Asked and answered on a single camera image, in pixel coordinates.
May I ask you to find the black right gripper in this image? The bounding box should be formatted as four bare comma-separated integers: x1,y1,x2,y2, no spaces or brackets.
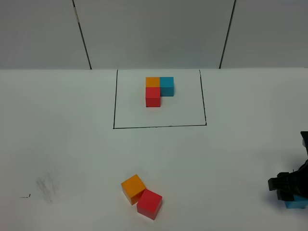
268,161,308,201

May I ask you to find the template orange cube block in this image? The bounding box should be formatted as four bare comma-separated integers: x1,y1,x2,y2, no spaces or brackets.
146,77,160,88

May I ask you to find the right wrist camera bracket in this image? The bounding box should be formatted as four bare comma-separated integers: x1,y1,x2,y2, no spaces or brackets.
300,131,308,153

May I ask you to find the template blue cube block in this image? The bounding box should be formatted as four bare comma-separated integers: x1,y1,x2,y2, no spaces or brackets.
160,77,174,97

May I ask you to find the template red cube block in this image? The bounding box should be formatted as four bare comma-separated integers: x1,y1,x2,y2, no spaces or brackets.
145,87,161,107

